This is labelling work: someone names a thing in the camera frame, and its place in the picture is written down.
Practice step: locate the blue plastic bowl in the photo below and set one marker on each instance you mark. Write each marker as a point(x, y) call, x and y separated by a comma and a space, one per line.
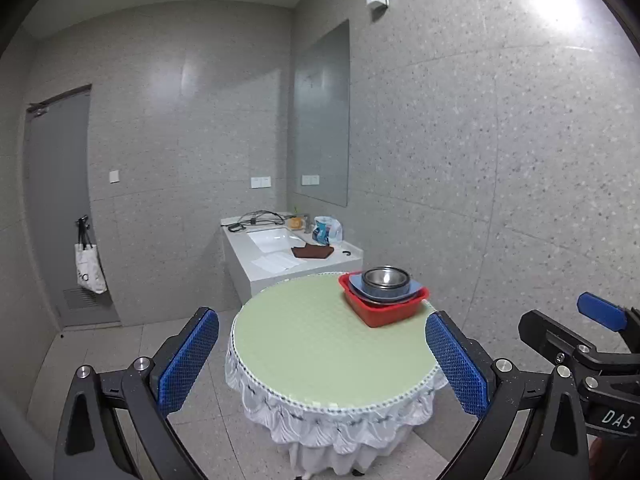
point(356, 283)

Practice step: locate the orange object on counter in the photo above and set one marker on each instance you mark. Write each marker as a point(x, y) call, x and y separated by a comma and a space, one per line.
point(295, 223)

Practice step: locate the white papers on counter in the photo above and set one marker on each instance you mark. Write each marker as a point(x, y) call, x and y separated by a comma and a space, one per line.
point(276, 262)

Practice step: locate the plastic bag with items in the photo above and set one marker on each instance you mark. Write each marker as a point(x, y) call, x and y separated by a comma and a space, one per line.
point(327, 231)

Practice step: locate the white tote bag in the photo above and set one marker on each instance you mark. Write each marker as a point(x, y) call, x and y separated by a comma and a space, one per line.
point(88, 267)

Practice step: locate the round table green cloth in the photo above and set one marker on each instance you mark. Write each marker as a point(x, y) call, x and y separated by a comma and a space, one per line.
point(332, 391)

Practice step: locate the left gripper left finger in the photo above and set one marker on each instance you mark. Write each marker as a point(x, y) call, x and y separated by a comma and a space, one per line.
point(91, 444)

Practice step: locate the brown cloth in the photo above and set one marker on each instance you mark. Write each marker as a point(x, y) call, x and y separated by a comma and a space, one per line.
point(312, 252)

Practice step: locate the red plastic basin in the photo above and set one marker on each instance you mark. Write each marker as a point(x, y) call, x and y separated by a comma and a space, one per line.
point(378, 315)

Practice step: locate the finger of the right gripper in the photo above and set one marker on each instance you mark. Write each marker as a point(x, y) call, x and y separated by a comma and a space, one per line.
point(620, 320)

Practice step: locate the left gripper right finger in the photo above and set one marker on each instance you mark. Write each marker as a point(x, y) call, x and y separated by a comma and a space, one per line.
point(553, 443)

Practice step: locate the medium steel bowl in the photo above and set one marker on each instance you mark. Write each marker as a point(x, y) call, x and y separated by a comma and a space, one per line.
point(385, 281)

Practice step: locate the grey door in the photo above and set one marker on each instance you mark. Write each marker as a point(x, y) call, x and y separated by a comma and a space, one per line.
point(55, 166)

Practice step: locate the large steel bowl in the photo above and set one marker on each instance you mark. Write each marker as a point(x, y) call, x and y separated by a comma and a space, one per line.
point(383, 301)

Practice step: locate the double wall switch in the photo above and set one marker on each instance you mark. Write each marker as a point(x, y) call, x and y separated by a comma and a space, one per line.
point(260, 182)

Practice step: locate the wall mirror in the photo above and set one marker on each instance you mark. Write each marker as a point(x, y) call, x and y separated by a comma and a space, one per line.
point(321, 118)

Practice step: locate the white sink counter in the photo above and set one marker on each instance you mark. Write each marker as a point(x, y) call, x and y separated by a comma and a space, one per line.
point(242, 247)

